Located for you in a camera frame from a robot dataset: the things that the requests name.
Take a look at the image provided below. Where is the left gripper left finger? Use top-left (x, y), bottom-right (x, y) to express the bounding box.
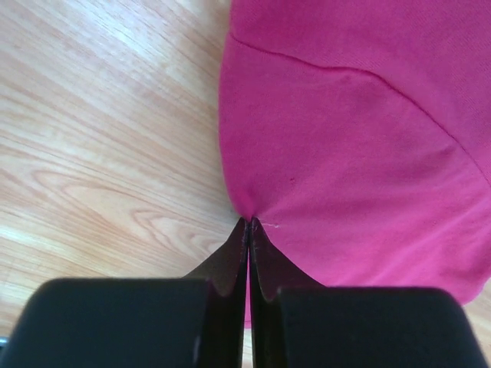
top-left (1, 220), bottom-right (248, 367)

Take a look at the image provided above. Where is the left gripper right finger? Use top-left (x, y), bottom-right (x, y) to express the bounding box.
top-left (249, 219), bottom-right (486, 367)

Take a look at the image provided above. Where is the magenta t shirt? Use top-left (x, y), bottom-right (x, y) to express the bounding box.
top-left (219, 1), bottom-right (490, 304)

